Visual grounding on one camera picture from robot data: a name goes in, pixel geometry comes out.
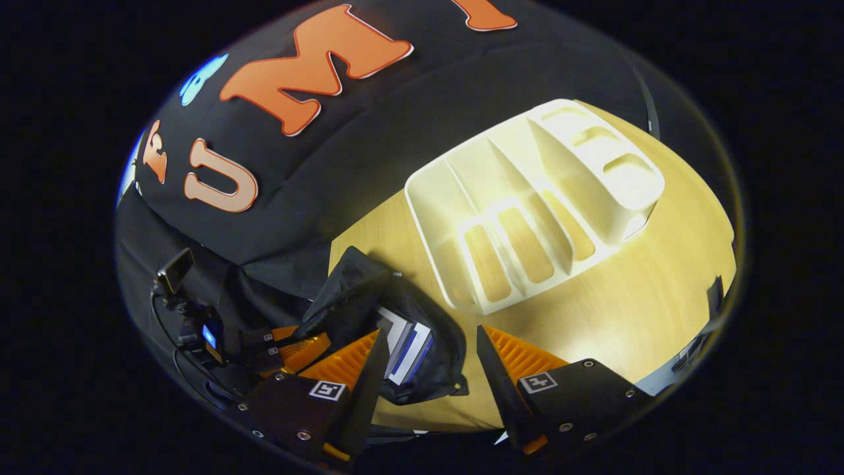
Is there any black backdrop cloth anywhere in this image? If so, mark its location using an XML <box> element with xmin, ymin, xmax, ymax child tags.
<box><xmin>115</xmin><ymin>0</ymin><xmax>661</xmax><ymax>393</ymax></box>

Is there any black schoolbag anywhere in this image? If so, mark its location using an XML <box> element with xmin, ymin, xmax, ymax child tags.
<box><xmin>293</xmin><ymin>246</ymin><xmax>471</xmax><ymax>407</ymax></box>

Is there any white bookshelf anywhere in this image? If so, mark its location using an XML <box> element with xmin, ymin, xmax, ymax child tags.
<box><xmin>404</xmin><ymin>99</ymin><xmax>667</xmax><ymax>317</ymax></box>

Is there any blue cover book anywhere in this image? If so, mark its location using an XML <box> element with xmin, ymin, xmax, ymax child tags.
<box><xmin>388</xmin><ymin>321</ymin><xmax>436</xmax><ymax>387</ymax></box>

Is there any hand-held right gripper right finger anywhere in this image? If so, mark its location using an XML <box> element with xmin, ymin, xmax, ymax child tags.
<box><xmin>476</xmin><ymin>325</ymin><xmax>654</xmax><ymax>459</ymax></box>

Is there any dark upright object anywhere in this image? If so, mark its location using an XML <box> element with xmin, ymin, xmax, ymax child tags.
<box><xmin>673</xmin><ymin>276</ymin><xmax>727</xmax><ymax>377</ymax></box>

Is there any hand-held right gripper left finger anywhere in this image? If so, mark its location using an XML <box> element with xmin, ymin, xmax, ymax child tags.
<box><xmin>231</xmin><ymin>328</ymin><xmax>392</xmax><ymax>462</ymax></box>

